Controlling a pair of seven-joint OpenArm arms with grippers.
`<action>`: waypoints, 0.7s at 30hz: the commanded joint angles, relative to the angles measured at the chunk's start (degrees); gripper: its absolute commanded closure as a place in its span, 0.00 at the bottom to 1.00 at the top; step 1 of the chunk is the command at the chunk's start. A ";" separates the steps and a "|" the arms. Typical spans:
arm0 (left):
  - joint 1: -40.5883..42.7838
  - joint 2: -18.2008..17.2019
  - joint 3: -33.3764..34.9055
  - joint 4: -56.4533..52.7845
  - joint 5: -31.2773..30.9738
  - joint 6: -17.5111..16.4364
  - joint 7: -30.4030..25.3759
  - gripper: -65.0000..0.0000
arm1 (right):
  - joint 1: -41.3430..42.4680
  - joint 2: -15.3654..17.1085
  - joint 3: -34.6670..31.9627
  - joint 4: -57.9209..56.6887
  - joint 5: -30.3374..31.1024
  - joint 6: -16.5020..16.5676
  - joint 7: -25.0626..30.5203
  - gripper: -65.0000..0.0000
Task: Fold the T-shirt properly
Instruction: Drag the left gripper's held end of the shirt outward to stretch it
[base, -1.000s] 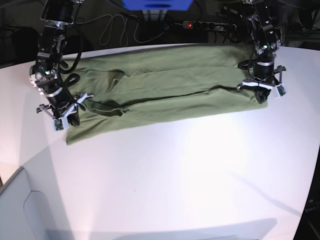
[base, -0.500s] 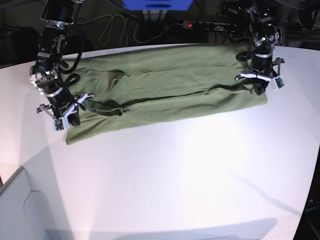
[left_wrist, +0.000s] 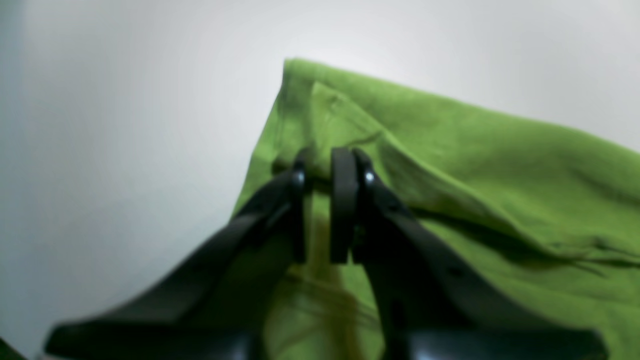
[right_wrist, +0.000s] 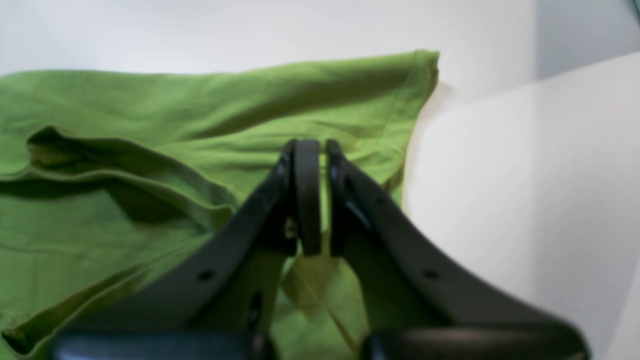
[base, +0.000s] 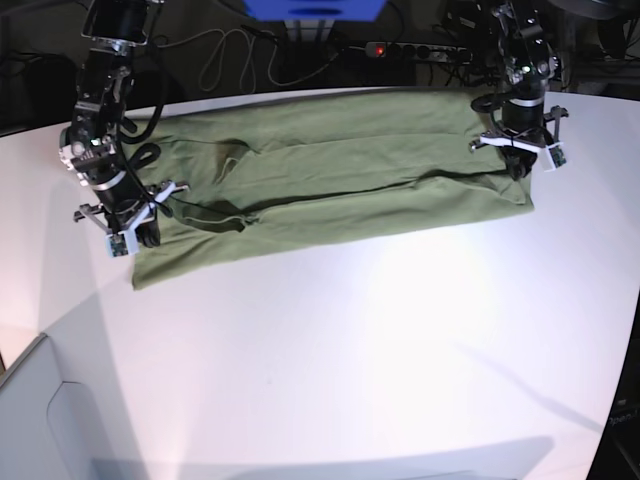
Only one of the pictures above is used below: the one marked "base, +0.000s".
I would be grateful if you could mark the green T-shirt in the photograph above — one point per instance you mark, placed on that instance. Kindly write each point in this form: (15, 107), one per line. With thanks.
(291, 174)

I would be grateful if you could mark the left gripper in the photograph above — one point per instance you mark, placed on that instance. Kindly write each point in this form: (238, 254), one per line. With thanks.
(541, 136)

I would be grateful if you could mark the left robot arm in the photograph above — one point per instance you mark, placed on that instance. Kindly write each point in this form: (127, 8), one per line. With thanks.
(524, 63)

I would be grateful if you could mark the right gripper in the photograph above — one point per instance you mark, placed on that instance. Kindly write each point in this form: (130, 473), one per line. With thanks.
(121, 210)

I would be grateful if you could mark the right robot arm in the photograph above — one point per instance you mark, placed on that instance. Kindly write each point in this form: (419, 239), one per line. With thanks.
(101, 146)

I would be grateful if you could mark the blue box overhead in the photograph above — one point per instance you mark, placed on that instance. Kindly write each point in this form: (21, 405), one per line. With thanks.
(348, 10)

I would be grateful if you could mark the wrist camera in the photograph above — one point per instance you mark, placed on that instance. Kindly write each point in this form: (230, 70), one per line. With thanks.
(121, 244)
(553, 157)

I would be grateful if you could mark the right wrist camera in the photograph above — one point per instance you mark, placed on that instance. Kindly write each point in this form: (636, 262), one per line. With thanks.
(553, 157)

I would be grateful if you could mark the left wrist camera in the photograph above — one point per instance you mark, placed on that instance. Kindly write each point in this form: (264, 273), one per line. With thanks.
(121, 244)

